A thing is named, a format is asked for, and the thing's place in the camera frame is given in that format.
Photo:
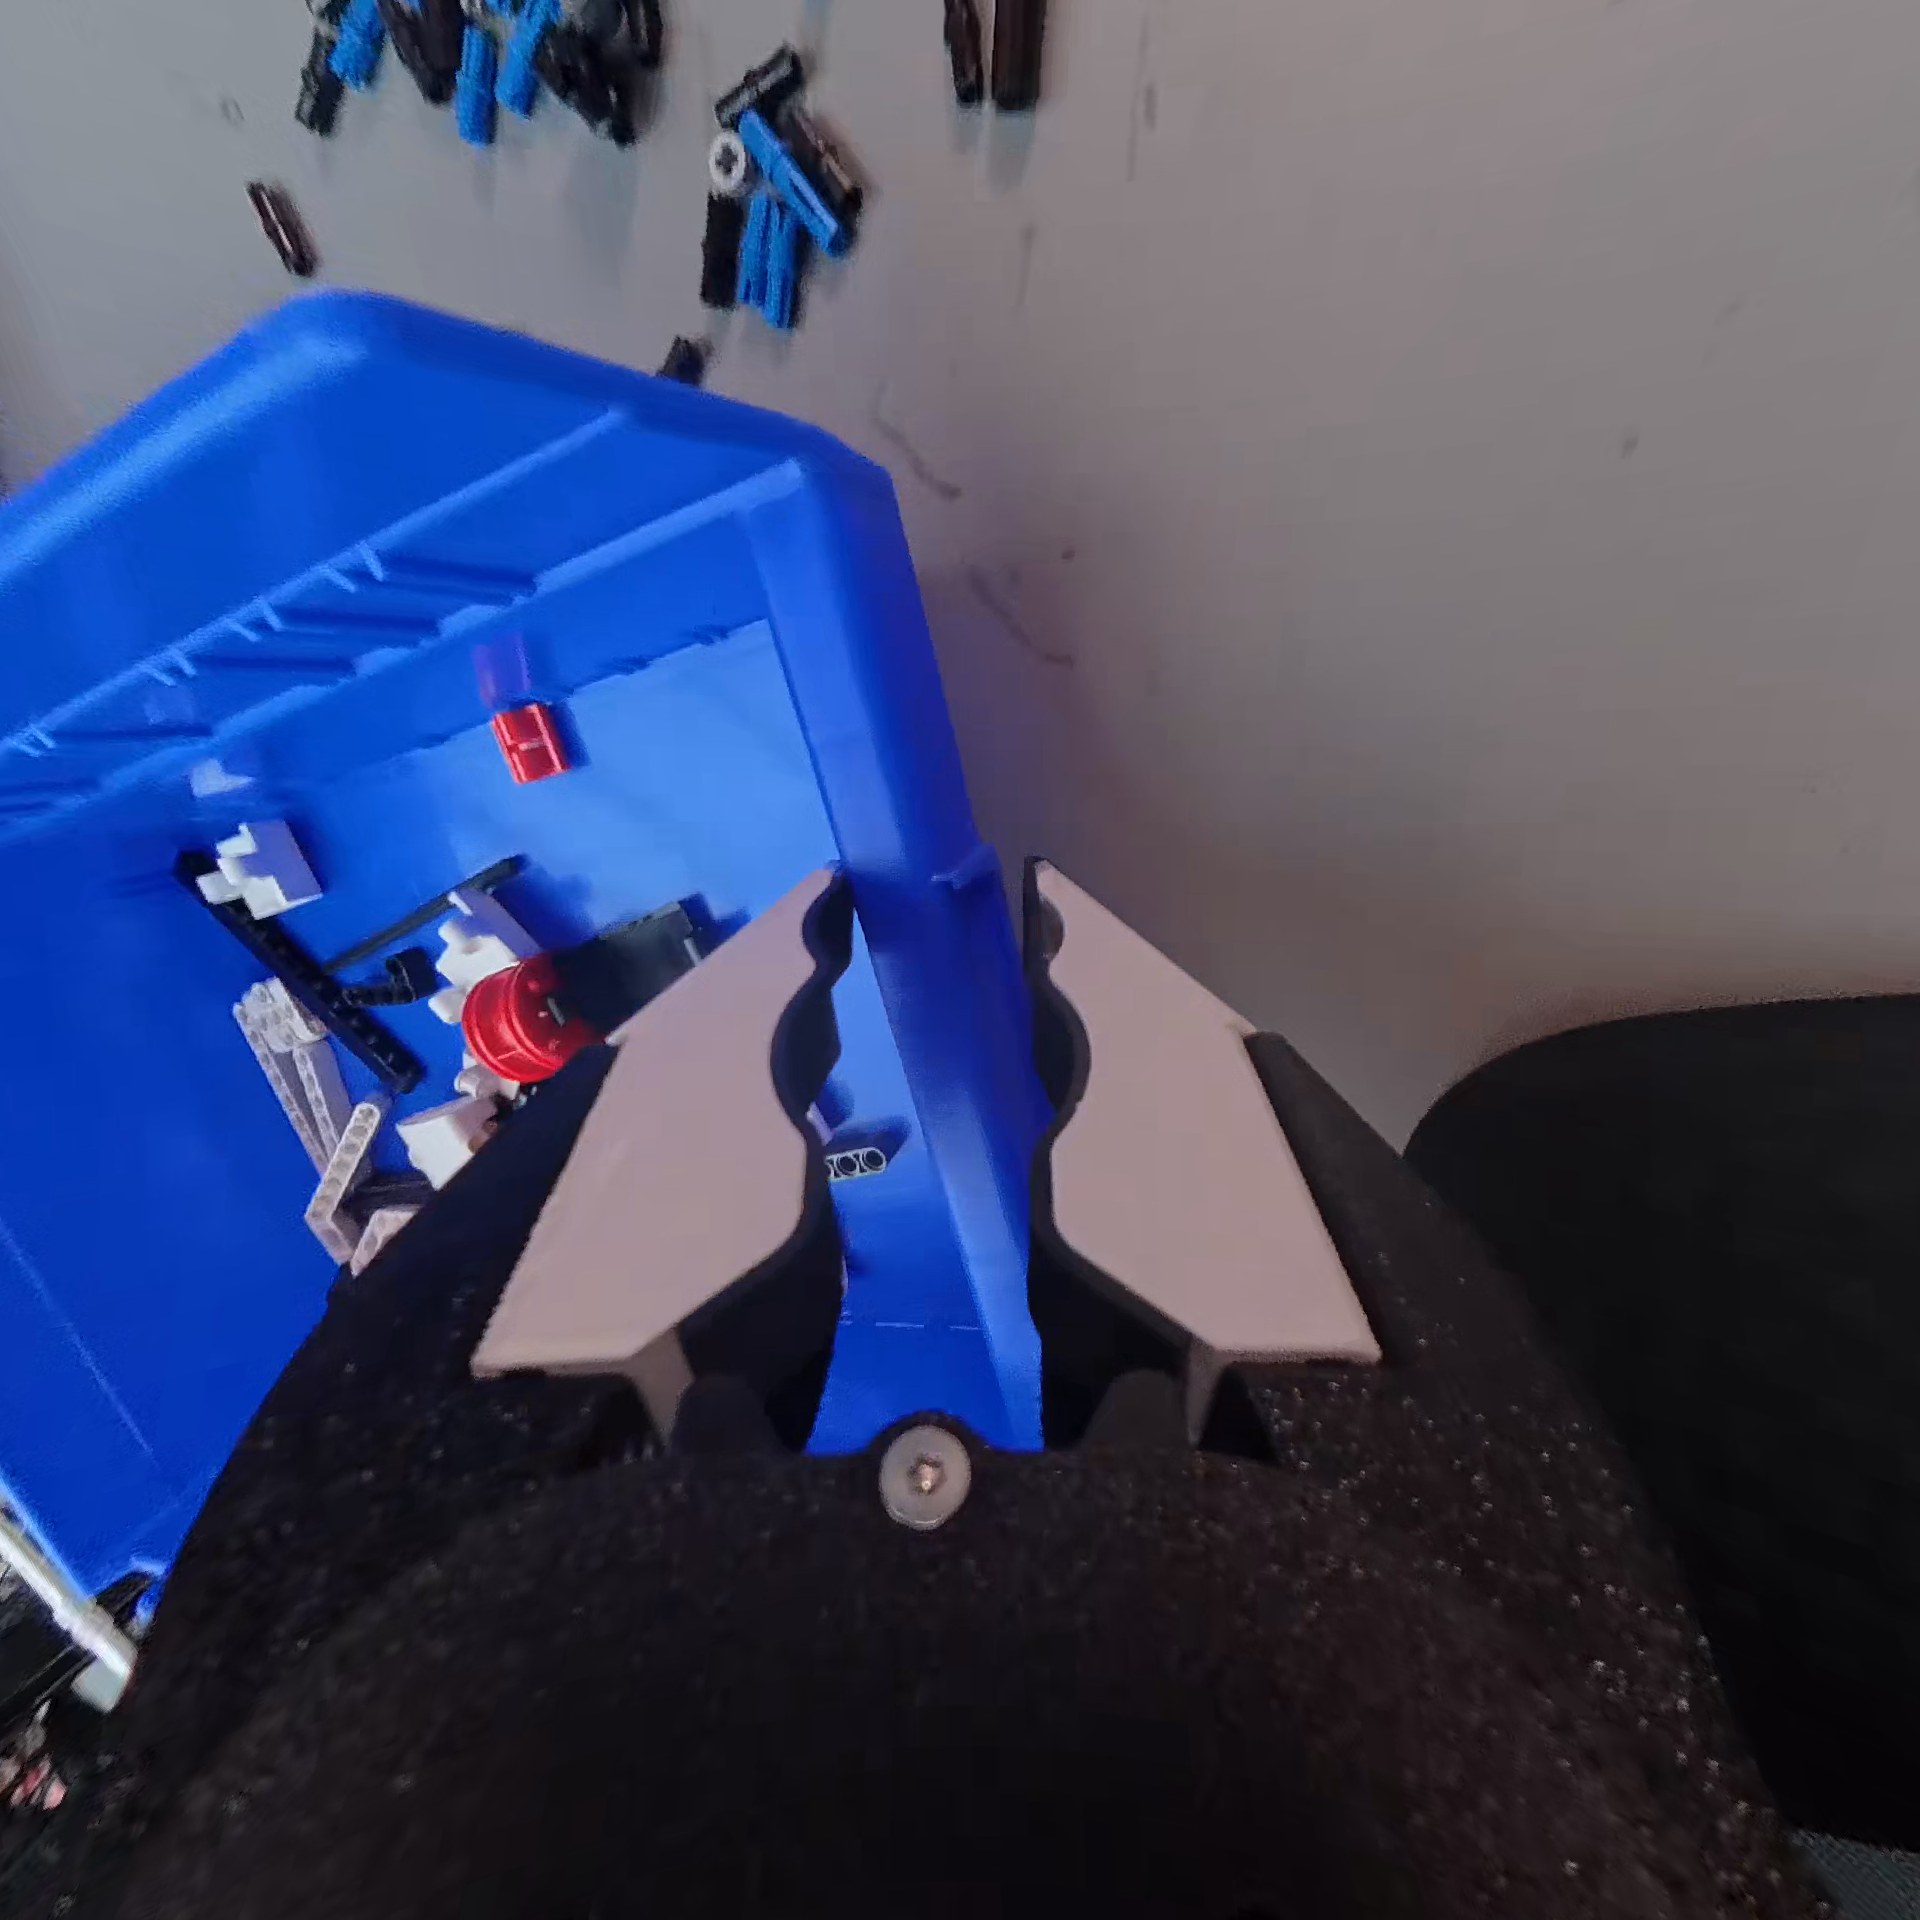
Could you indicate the long black beam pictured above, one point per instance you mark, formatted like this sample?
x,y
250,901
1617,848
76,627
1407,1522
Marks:
x,y
307,983

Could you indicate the black pin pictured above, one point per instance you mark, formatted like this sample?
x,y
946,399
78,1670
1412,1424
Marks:
x,y
282,230

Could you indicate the thin black axle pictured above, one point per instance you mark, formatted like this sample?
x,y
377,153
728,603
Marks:
x,y
434,909

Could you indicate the pile of blue black pins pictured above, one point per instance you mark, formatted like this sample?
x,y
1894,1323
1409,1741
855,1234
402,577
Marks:
x,y
780,165

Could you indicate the blue plastic bin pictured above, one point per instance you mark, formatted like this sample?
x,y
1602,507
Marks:
x,y
376,451

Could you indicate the grey metal rod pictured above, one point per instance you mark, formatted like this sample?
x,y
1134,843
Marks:
x,y
76,1611

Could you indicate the small red brick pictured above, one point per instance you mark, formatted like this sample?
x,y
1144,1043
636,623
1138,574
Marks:
x,y
529,744

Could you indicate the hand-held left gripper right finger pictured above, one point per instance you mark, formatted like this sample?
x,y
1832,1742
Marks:
x,y
1185,1155

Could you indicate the white connector brick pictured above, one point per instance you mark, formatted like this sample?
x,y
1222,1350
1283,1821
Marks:
x,y
482,944

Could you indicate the white bracket brick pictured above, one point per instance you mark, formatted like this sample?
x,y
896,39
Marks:
x,y
264,869

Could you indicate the small black connector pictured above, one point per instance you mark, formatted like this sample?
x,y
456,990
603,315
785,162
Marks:
x,y
681,358

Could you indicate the black block brick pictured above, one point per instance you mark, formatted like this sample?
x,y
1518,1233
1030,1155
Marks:
x,y
646,961

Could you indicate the light grey frame beams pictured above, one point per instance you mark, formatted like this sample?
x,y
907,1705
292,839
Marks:
x,y
299,1080

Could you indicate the white angled brick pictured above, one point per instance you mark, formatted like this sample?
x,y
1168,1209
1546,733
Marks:
x,y
447,1141

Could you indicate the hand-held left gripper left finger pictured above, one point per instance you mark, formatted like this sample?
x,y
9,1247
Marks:
x,y
662,1171

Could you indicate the short grey holed beam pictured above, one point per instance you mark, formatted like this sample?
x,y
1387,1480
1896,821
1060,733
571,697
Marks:
x,y
855,1167

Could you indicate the red wheel hub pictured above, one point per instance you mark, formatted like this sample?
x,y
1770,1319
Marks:
x,y
516,1019

